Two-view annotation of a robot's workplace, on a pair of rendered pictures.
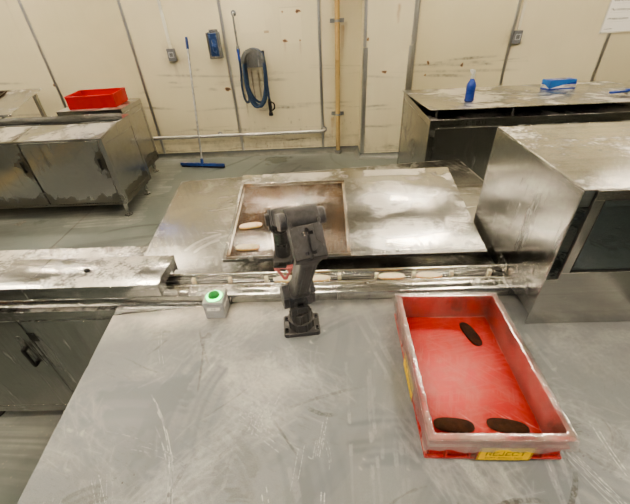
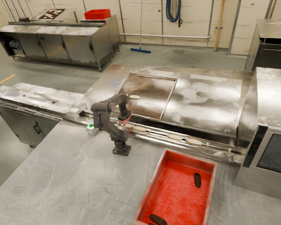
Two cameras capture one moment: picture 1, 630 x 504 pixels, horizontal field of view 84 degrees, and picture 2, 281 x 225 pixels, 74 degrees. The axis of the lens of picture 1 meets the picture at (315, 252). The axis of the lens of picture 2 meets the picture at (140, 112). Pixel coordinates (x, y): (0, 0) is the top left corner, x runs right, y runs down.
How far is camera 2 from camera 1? 52 cm
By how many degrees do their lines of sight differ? 21
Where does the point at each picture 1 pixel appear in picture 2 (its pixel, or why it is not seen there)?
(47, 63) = not seen: outside the picture
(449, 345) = (182, 182)
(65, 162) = (77, 45)
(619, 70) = not seen: outside the picture
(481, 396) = (180, 212)
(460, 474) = not seen: outside the picture
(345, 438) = (110, 206)
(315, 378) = (113, 175)
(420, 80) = (279, 10)
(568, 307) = (258, 185)
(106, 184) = (92, 56)
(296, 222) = (97, 110)
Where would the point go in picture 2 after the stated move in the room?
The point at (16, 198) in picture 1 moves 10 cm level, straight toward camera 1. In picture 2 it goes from (59, 58) to (60, 60)
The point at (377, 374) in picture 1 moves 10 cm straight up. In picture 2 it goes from (140, 183) to (138, 174)
